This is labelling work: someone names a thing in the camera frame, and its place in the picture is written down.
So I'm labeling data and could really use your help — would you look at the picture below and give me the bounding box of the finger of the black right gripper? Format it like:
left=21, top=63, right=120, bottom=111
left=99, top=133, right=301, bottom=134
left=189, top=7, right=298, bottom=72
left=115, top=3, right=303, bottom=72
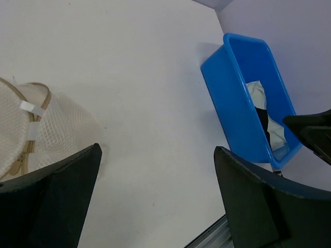
left=283, top=110, right=330, bottom=164

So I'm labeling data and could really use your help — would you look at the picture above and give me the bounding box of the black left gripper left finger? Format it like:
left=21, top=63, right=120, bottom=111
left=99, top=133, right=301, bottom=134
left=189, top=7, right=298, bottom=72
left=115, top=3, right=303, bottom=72
left=1, top=144, right=102, bottom=247

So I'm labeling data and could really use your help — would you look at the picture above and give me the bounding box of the aluminium table edge rail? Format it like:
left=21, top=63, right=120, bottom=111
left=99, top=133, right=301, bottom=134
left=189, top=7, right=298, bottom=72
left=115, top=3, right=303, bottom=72
left=185, top=215, right=234, bottom=248

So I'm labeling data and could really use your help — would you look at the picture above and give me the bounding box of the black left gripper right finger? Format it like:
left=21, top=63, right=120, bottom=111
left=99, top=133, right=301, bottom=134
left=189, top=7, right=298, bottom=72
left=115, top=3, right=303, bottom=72
left=214, top=146, right=330, bottom=247

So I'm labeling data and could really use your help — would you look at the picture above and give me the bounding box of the white mesh laundry bag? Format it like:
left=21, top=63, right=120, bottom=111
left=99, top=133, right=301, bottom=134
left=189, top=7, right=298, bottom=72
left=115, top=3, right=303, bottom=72
left=1, top=79, right=109, bottom=181

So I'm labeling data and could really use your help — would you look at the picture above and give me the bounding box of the pale green bra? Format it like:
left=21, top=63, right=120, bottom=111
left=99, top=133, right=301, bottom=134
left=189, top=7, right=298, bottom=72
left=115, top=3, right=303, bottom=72
left=247, top=81, right=287, bottom=151

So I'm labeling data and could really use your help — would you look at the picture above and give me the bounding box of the blue plastic bin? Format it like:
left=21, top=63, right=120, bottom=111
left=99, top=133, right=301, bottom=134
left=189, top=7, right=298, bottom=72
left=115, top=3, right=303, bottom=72
left=201, top=33, right=302, bottom=169

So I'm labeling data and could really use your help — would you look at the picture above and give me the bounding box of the black bra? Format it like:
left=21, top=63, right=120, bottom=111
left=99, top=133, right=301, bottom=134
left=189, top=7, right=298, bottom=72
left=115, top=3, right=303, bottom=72
left=255, top=107, right=272, bottom=153

